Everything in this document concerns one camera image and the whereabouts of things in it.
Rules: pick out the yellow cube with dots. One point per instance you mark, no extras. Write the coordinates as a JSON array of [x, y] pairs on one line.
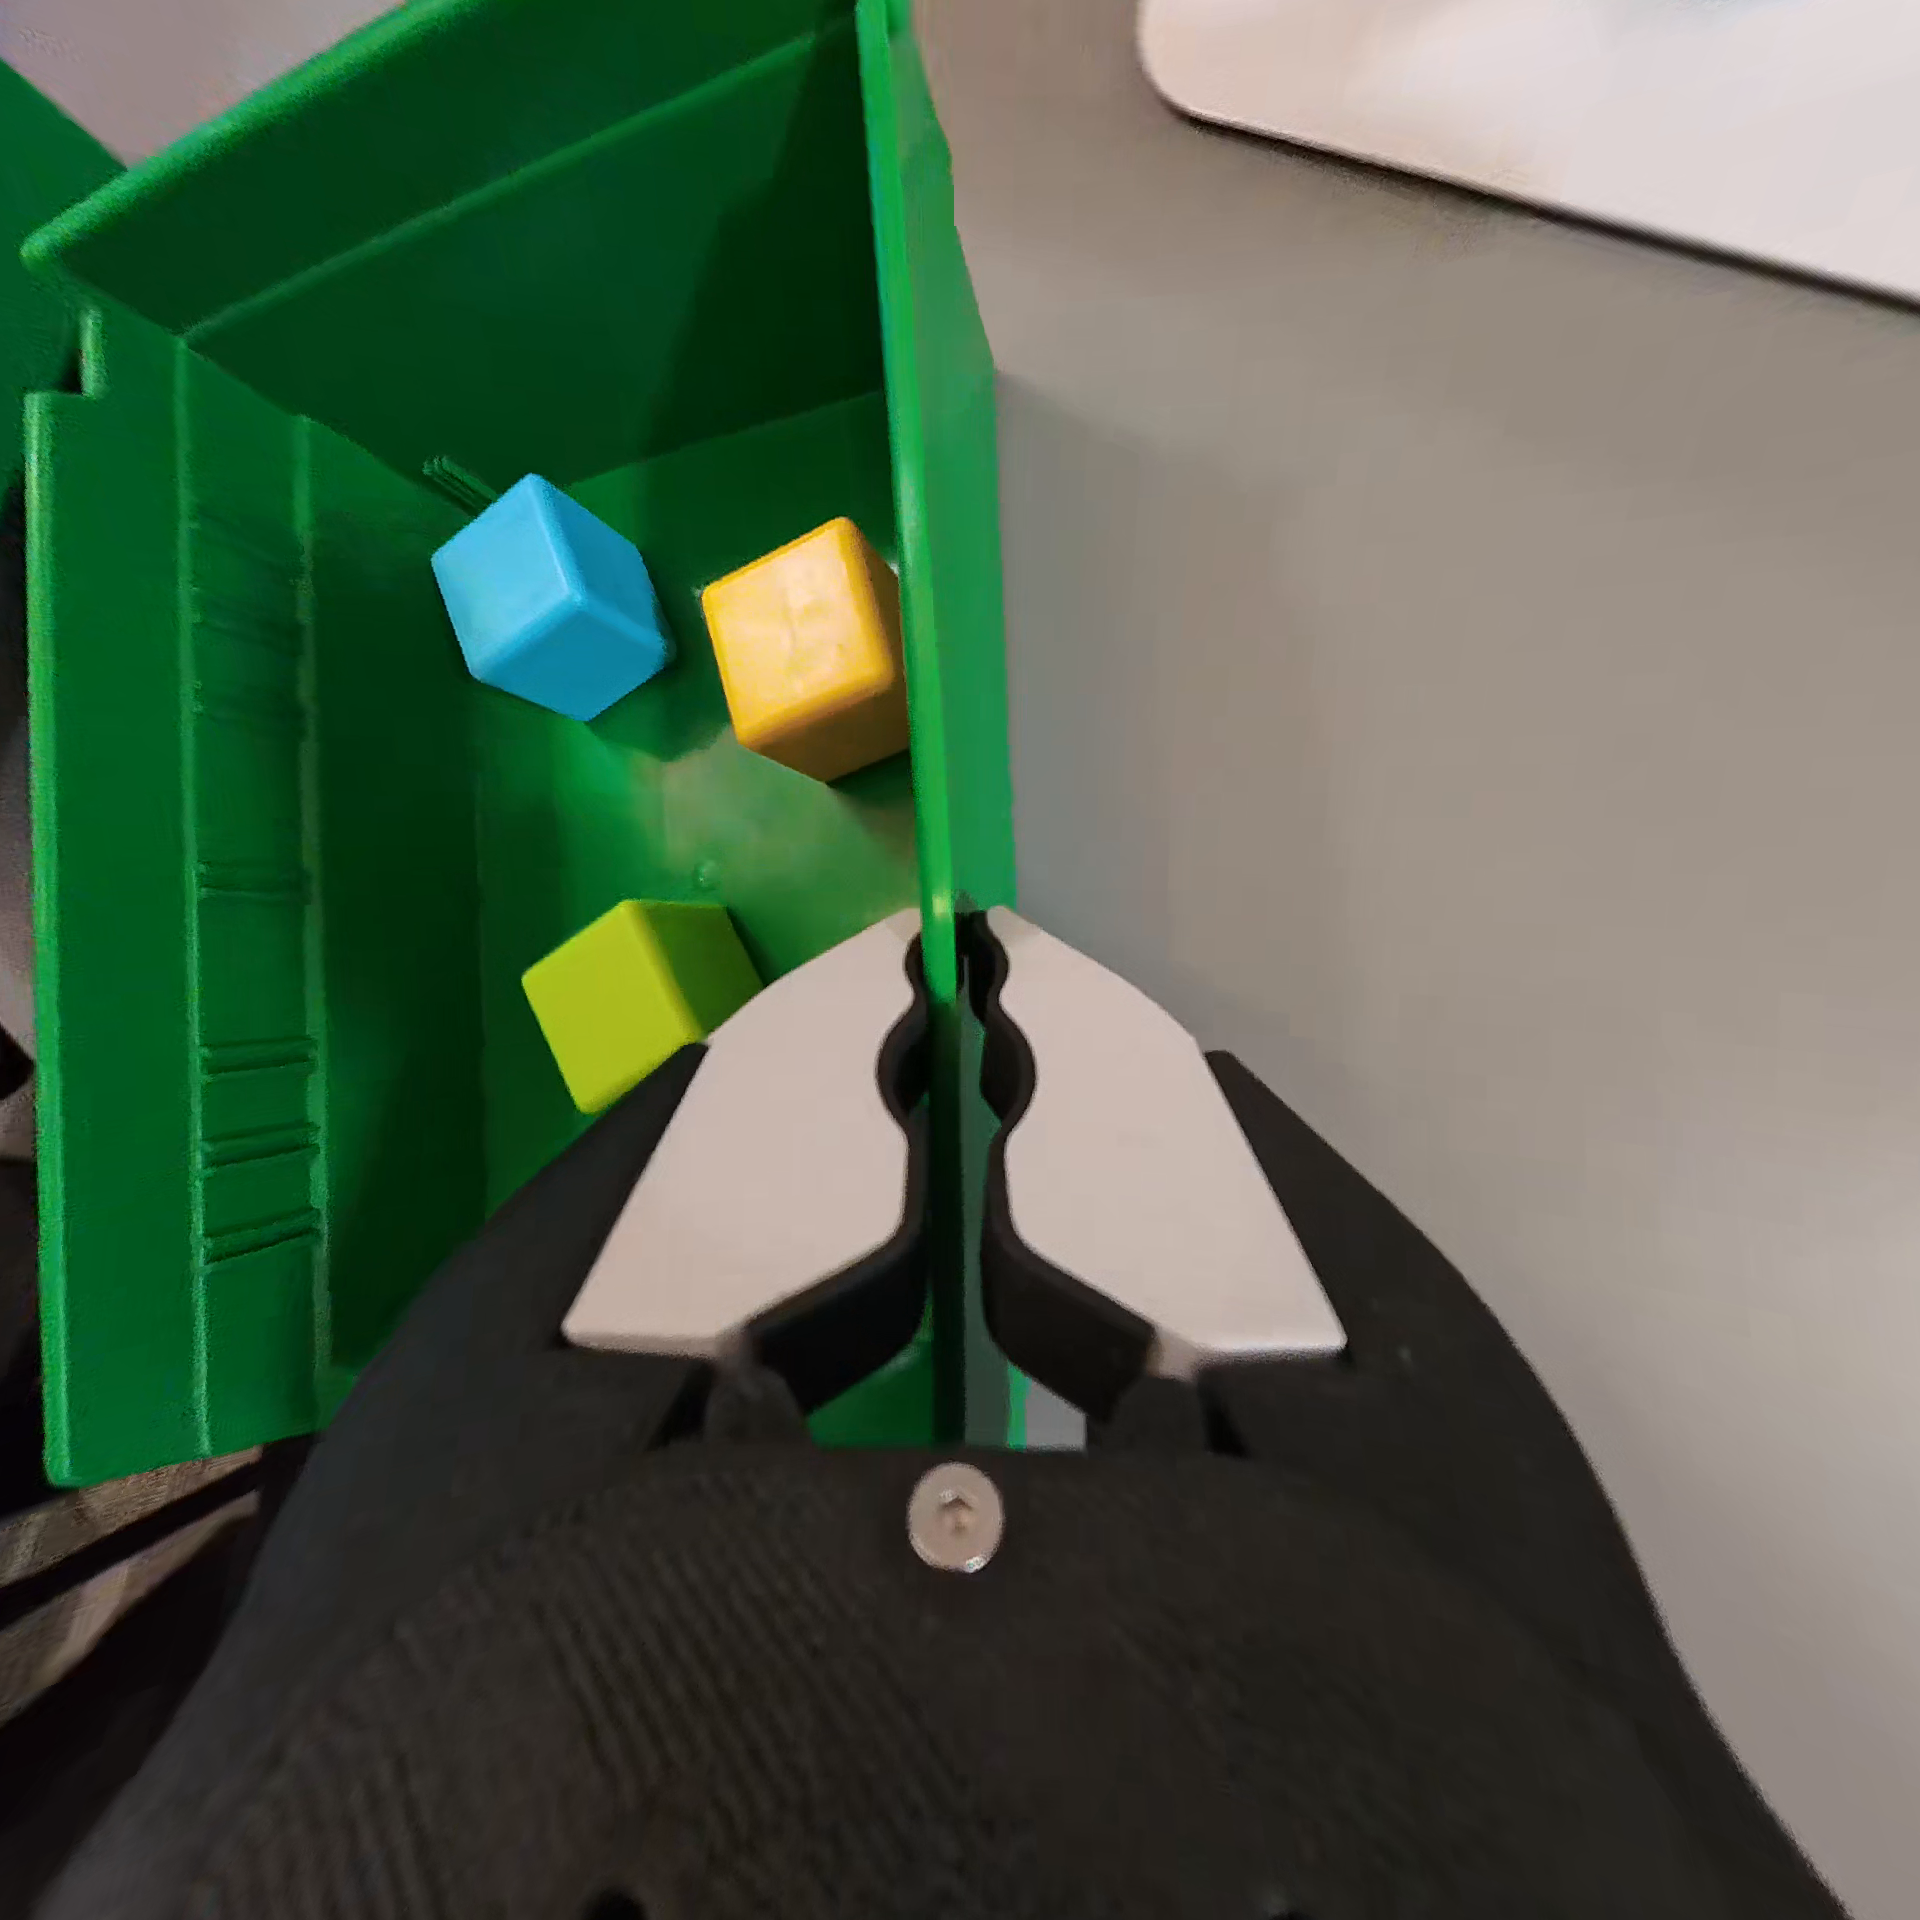
[[811, 644]]

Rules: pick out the lime green cube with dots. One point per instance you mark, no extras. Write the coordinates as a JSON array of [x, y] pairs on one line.
[[629, 990]]

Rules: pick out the light blue cube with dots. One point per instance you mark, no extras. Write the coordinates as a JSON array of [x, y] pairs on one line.
[[547, 600]]

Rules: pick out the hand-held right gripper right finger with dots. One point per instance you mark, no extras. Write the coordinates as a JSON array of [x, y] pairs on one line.
[[1142, 1185]]

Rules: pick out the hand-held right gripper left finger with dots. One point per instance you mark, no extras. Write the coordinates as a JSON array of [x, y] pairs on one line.
[[765, 1185]]

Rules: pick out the grey desk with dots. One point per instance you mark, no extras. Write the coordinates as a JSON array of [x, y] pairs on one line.
[[1425, 751]]

